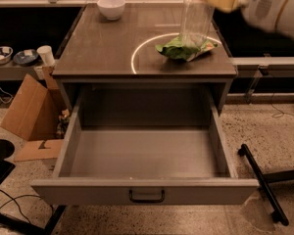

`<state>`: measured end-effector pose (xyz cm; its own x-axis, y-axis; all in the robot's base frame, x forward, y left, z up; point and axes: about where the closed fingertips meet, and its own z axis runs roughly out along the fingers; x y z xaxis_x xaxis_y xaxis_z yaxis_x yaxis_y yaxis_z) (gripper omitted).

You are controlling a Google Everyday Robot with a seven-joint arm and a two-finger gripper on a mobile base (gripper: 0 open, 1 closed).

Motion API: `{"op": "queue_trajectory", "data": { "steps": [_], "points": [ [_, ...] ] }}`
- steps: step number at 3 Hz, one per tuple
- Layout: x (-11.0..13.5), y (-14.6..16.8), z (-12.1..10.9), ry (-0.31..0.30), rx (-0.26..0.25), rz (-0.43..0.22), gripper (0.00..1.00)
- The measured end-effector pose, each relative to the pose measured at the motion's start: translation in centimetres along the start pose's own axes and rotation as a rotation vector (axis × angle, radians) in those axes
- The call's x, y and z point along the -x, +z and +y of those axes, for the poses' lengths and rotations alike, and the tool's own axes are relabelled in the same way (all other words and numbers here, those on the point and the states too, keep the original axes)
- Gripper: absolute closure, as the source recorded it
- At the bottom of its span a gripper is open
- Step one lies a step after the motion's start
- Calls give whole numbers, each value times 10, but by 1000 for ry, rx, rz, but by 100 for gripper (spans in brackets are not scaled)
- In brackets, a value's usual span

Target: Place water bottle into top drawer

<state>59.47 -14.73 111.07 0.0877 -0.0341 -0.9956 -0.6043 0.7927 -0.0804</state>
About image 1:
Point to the clear plastic water bottle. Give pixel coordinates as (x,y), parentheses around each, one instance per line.
(195,23)

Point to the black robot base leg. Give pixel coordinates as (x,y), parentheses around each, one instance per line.
(265,180)

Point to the grey cabinet with drawer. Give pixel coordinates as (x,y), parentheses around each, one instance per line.
(125,49)

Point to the open grey top drawer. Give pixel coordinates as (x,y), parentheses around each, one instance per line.
(145,139)

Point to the green chip bag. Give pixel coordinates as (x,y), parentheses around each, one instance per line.
(175,50)

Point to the white ceramic bowl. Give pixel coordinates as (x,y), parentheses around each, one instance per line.
(111,9)

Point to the white paper cup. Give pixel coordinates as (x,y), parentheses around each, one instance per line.
(46,54)

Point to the blue bowl near cup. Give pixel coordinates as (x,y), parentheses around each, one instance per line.
(26,57)

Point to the brown cardboard box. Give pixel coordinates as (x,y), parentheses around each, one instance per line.
(34,115)

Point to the blue bowl far left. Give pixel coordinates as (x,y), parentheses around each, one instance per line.
(5,54)

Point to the black drawer handle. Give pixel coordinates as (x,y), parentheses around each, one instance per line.
(146,197)

